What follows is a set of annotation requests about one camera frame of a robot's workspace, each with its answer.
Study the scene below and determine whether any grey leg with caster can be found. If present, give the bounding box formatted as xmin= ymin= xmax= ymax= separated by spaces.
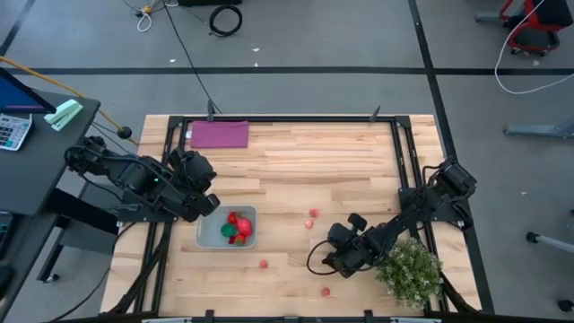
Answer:
xmin=525 ymin=230 xmax=574 ymax=255

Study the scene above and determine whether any white calculator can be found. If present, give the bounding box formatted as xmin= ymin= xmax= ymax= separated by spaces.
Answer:
xmin=0 ymin=112 xmax=34 ymax=153

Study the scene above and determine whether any red office chair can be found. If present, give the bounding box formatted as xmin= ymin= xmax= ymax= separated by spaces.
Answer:
xmin=474 ymin=0 xmax=574 ymax=57

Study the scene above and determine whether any green artificial plant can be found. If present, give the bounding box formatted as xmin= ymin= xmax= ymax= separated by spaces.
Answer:
xmin=374 ymin=236 xmax=445 ymax=310

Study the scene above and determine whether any mint green stapler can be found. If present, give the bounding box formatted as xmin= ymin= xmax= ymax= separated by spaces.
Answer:
xmin=43 ymin=99 xmax=84 ymax=132

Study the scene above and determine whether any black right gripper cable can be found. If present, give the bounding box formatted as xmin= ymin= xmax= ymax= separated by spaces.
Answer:
xmin=306 ymin=240 xmax=343 ymax=276

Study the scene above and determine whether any black desk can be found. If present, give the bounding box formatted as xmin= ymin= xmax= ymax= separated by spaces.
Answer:
xmin=0 ymin=88 xmax=120 ymax=315

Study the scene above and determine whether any large red round toy fruit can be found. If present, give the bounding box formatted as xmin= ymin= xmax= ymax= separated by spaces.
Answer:
xmin=236 ymin=218 xmax=255 ymax=238

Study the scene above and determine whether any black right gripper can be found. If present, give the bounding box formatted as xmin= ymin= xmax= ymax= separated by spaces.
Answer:
xmin=322 ymin=213 xmax=382 ymax=279

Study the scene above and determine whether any grey metal chair leg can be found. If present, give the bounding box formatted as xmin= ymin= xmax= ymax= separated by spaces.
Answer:
xmin=502 ymin=117 xmax=574 ymax=140

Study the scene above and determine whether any yellow cable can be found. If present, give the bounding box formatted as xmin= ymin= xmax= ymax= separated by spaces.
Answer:
xmin=0 ymin=55 xmax=140 ymax=147

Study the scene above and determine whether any long white cable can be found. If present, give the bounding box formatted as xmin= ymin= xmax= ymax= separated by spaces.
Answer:
xmin=493 ymin=0 xmax=574 ymax=96

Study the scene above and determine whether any purple folded cloth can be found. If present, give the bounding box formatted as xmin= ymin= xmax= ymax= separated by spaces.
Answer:
xmin=189 ymin=120 xmax=250 ymax=150

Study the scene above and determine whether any black metal table frame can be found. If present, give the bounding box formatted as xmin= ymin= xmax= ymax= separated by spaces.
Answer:
xmin=107 ymin=114 xmax=481 ymax=323

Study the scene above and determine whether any black coiled cable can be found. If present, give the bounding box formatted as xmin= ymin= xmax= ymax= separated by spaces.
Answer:
xmin=208 ymin=4 xmax=244 ymax=38

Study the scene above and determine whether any grey plastic tupperware bin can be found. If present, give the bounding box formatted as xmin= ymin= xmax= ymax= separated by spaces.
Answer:
xmin=195 ymin=205 xmax=258 ymax=250

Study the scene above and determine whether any long black cable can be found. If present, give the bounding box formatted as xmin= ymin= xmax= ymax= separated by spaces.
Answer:
xmin=161 ymin=0 xmax=224 ymax=116

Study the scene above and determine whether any monitor with blue screen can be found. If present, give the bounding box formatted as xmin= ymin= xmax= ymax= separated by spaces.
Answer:
xmin=0 ymin=66 xmax=57 ymax=116

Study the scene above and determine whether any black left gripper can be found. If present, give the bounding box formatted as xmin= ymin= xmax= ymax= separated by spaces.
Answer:
xmin=170 ymin=150 xmax=221 ymax=223

